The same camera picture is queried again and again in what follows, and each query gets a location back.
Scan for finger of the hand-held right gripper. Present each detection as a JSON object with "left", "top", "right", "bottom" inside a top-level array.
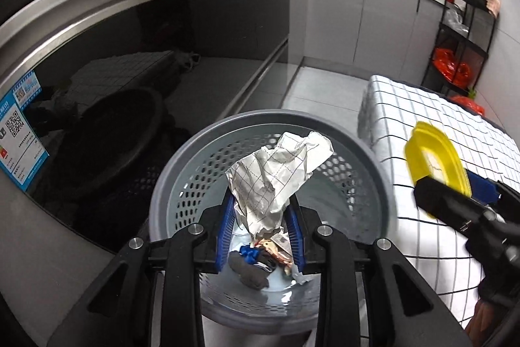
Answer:
[
  {"left": 465, "top": 168, "right": 520, "bottom": 209},
  {"left": 413, "top": 176, "right": 508, "bottom": 237}
]

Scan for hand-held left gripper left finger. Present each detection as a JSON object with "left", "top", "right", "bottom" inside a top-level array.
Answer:
[{"left": 46, "top": 193, "right": 236, "bottom": 347}]

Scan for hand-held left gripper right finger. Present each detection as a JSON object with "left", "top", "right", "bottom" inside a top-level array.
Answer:
[{"left": 284, "top": 196, "right": 476, "bottom": 347}]

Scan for blue wrapper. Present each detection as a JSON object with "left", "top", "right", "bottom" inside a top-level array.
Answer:
[{"left": 239, "top": 245, "right": 266, "bottom": 263}]

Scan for grey sock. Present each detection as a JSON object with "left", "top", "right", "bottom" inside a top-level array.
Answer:
[{"left": 228, "top": 249, "right": 271, "bottom": 289}]

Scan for yellow plastic lid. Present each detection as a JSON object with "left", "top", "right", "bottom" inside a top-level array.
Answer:
[{"left": 405, "top": 120, "right": 474, "bottom": 198}]

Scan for checkered paper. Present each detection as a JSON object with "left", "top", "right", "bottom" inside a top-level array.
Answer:
[{"left": 225, "top": 131, "right": 334, "bottom": 247}]

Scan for grey perforated plastic basket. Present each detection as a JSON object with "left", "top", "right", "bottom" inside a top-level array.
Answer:
[{"left": 148, "top": 109, "right": 397, "bottom": 328}]

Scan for person's right hand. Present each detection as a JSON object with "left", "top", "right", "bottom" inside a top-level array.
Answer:
[{"left": 464, "top": 298, "right": 495, "bottom": 345}]

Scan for white checkered tablecloth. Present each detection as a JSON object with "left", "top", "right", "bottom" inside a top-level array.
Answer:
[{"left": 357, "top": 74, "right": 520, "bottom": 331}]

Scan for black metal shelf rack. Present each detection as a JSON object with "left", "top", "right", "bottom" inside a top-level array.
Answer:
[{"left": 420, "top": 0, "right": 499, "bottom": 98}]

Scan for clear plastic packaging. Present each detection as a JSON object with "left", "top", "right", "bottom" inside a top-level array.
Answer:
[{"left": 444, "top": 11, "right": 473, "bottom": 35}]

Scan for white kitchen cabinets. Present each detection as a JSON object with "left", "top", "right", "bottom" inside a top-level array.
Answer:
[{"left": 284, "top": 0, "right": 452, "bottom": 76}]

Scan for black glass cabinet front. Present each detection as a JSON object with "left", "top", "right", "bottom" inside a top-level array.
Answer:
[{"left": 0, "top": 0, "right": 292, "bottom": 255}]

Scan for blue label sticker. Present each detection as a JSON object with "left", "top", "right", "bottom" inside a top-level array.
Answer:
[{"left": 0, "top": 71, "right": 50, "bottom": 192}]

